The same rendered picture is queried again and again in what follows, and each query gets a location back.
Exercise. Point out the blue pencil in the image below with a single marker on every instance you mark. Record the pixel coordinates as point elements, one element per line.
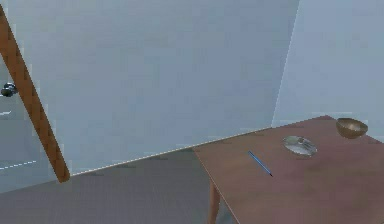
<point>260,163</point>

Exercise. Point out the brown wooden table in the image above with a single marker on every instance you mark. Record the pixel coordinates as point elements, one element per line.
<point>316,186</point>

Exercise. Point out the brass bowl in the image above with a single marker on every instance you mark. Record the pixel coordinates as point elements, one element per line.
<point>351,128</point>

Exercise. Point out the grey room door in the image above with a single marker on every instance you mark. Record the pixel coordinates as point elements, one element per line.
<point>16,150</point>

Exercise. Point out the brown wooden door frame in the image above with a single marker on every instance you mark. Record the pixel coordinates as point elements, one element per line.
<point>30,103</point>

